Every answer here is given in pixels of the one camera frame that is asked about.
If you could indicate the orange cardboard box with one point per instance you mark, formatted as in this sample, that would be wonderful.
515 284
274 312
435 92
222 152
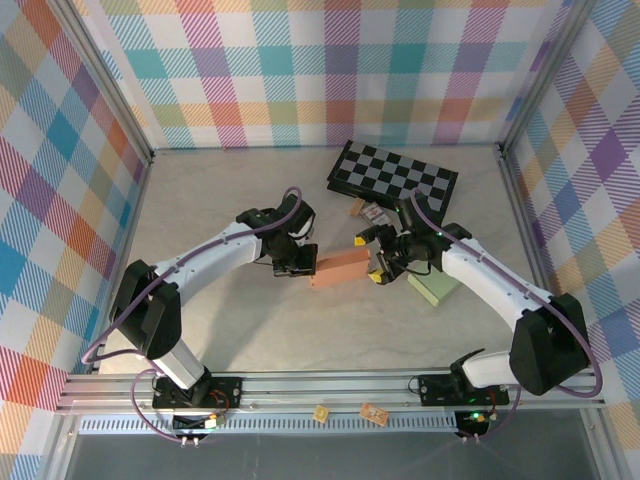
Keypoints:
340 267

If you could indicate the green paper box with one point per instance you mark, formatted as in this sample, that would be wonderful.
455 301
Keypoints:
432 290

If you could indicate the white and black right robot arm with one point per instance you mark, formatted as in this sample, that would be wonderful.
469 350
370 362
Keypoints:
550 345

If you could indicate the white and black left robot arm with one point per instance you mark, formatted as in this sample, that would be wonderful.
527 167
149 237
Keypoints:
150 315

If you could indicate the playing card box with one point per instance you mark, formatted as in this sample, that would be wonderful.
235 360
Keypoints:
376 214

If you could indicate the small wooden block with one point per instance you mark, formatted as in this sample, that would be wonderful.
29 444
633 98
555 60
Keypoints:
357 206

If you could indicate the black folding chessboard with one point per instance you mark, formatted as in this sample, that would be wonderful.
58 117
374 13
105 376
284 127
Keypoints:
390 170

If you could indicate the small orange card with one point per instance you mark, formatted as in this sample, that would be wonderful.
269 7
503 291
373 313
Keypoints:
373 414

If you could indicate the small yellow tag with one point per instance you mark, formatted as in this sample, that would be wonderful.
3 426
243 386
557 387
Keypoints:
320 414

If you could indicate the black connector board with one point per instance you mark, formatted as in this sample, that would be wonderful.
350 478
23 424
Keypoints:
472 425
195 424

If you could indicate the aluminium side rail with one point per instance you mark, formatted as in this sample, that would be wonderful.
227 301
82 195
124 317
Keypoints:
530 250
121 260

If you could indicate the aluminium rail beam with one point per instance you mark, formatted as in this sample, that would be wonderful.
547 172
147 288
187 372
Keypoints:
325 390

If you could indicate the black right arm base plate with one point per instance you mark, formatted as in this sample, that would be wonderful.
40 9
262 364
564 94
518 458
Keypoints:
435 390

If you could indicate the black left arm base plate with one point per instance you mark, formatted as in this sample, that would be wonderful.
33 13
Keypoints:
225 392

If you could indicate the aluminium frame post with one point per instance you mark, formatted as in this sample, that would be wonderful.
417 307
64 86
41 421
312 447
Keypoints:
100 82
545 75

